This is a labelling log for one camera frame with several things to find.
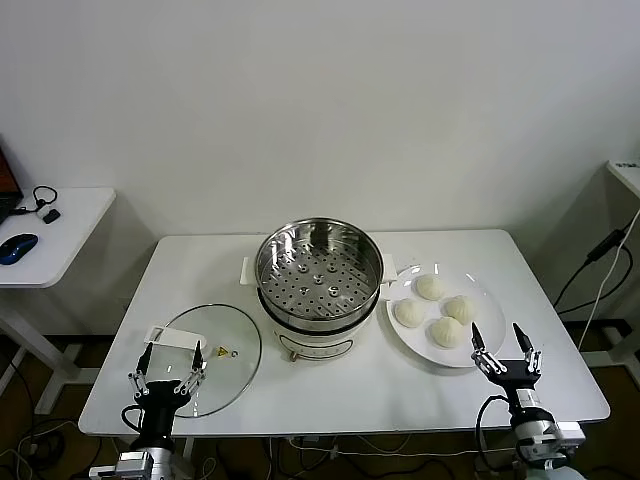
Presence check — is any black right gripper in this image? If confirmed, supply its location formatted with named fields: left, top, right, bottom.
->
left=470, top=322, right=544, bottom=397

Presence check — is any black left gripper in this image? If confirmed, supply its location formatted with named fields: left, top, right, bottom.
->
left=127, top=340, right=208, bottom=438

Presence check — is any white steamed baozi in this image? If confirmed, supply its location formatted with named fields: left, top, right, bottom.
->
left=394, top=298, right=426, bottom=329
left=416, top=274, right=446, bottom=302
left=425, top=316, right=466, bottom=349
left=443, top=295, right=476, bottom=324

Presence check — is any blue computer mouse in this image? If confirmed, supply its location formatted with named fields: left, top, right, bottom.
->
left=0, top=233, right=39, bottom=266

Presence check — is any stainless steel steamer basket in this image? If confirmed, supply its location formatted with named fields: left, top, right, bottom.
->
left=254, top=216, right=385, bottom=321

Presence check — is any white round plate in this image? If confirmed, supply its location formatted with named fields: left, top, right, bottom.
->
left=385, top=264, right=506, bottom=369

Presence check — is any round glass pot lid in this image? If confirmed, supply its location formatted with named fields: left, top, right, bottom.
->
left=142, top=303, right=263, bottom=419

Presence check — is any white electric cooker base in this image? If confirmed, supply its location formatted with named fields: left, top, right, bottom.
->
left=239, top=254, right=396, bottom=362

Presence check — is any white side table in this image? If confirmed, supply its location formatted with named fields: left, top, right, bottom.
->
left=0, top=187, right=117, bottom=416

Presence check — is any white shelf table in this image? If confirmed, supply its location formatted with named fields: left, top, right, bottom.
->
left=607, top=159, right=640, bottom=201

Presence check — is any black laptop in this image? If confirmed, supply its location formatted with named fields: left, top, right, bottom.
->
left=0, top=134, right=25, bottom=224

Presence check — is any white lid handle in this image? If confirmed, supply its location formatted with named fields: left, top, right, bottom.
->
left=143, top=325, right=205, bottom=351

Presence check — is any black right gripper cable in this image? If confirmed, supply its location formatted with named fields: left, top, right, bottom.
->
left=475, top=394, right=511, bottom=471

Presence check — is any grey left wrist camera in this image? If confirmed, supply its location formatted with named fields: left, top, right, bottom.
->
left=89, top=452, right=151, bottom=480

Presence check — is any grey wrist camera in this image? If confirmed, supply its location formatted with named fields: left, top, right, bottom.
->
left=549, top=422, right=586, bottom=451
left=89, top=452, right=151, bottom=480

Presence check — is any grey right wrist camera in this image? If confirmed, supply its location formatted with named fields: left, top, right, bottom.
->
left=549, top=422, right=586, bottom=451

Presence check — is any white hanging cable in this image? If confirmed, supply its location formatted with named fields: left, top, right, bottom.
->
left=579, top=229, right=636, bottom=351

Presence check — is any black power cable with adapter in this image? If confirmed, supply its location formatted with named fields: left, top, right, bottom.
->
left=552, top=207, right=640, bottom=314

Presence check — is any black looped earphone cable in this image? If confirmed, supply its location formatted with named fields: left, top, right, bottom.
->
left=9, top=185, right=57, bottom=217

